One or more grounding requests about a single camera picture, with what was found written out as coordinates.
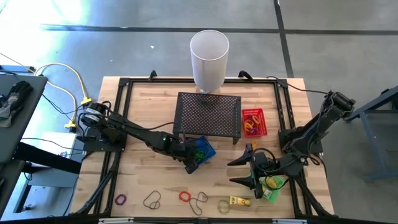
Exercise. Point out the white cylindrical cup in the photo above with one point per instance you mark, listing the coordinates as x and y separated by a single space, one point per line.
208 71

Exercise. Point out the white equipment box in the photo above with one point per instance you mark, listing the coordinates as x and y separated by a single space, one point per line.
49 146

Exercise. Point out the red-orange spiral coil tie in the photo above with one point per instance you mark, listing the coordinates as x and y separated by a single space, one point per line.
180 196

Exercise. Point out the yellow crayon box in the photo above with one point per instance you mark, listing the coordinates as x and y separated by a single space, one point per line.
272 182
239 201
267 194

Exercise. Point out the black perforated metal shelf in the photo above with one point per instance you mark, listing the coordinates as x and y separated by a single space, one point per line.
206 115

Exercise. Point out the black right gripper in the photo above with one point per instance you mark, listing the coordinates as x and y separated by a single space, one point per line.
262 166

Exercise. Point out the black aluminium table frame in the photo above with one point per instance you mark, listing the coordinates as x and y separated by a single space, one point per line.
174 81

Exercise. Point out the blue metal bar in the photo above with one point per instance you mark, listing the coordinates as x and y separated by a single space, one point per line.
18 68

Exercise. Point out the blue-grey metal table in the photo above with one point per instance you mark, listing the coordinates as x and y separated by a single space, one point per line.
370 140

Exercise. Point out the dark rubber band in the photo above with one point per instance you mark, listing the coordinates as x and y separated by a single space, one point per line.
144 200
190 205

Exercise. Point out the blue plastic basket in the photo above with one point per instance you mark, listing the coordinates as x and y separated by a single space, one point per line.
210 149

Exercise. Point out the grey side table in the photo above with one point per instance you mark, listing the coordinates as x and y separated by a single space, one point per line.
12 143

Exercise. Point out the purple spiral coil tie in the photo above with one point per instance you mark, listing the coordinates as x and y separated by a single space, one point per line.
116 199
253 131

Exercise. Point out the black frame clamp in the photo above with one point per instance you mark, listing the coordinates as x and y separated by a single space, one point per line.
245 74
152 74

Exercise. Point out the red plastic basket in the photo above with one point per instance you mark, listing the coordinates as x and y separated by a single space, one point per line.
263 132

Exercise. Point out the green plastic basket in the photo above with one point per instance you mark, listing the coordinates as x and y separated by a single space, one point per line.
275 196

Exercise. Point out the white label strip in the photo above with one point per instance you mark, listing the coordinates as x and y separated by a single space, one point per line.
115 220
289 221

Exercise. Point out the black grey work glove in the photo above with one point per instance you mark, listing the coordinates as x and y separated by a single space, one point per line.
15 96

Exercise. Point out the olive green rubber band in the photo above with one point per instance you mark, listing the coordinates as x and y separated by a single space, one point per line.
197 153

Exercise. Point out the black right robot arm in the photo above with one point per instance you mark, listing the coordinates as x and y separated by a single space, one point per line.
311 130

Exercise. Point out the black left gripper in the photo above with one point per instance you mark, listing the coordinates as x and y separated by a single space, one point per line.
178 149

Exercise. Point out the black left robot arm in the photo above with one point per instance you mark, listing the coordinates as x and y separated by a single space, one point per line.
136 132

